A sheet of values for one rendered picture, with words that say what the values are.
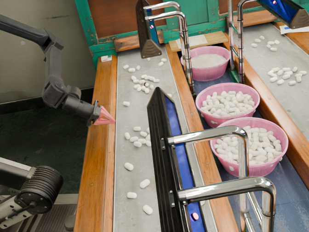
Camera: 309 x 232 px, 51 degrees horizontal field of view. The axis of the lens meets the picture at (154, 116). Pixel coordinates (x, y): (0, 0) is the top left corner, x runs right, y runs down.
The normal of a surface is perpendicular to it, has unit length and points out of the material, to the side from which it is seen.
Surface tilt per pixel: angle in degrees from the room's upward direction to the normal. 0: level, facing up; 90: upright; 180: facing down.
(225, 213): 0
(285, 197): 0
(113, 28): 90
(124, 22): 90
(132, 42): 67
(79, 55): 90
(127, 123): 0
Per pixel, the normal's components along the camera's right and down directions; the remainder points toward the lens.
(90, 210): -0.17, -0.81
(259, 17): -0.01, 0.18
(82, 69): 0.05, 0.56
